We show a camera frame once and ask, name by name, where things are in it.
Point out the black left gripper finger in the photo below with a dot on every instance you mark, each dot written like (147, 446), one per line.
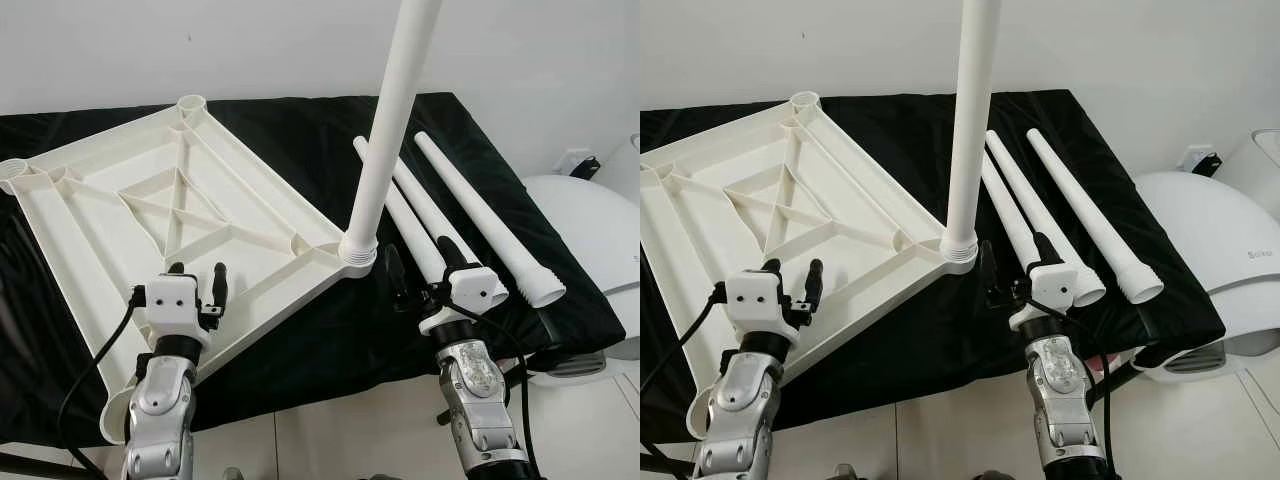
(814, 280)
(219, 285)
(772, 266)
(175, 270)

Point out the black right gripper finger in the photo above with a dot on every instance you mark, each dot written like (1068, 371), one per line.
(396, 275)
(1046, 252)
(989, 270)
(452, 255)

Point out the white ribbed plastic table top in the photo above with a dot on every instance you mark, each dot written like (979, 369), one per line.
(100, 230)
(700, 230)

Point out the small pink object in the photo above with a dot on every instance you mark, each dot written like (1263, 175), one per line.
(1098, 365)

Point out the black metal bench leg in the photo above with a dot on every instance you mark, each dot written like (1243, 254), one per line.
(515, 372)
(50, 465)
(660, 468)
(1115, 380)

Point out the silver robot left leg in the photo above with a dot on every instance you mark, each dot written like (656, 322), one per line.
(845, 474)
(235, 474)

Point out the silver robot leg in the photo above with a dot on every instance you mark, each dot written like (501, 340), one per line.
(992, 476)
(845, 474)
(385, 476)
(235, 474)

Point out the black quilted bench cover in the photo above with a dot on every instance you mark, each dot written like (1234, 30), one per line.
(300, 130)
(900, 130)

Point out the silver robot right leg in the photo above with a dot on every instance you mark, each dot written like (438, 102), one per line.
(385, 476)
(992, 476)

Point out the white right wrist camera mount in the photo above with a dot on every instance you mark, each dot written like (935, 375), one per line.
(1050, 285)
(465, 285)

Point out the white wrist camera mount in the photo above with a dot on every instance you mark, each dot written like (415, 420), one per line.
(465, 285)
(172, 305)
(757, 300)
(1050, 285)

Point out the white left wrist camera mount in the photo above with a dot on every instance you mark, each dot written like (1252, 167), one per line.
(757, 300)
(172, 305)

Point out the wall socket with black plug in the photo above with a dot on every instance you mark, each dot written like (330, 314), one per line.
(1202, 162)
(580, 165)

